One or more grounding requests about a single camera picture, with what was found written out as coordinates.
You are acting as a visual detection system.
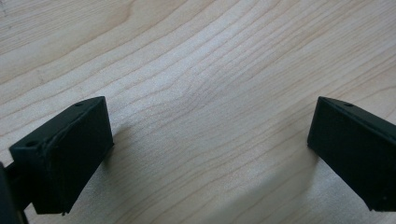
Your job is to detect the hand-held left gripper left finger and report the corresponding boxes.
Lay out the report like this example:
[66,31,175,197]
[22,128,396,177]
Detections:
[8,95,115,216]

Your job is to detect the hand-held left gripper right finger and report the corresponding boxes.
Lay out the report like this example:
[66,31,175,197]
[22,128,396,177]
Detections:
[306,95,396,213]

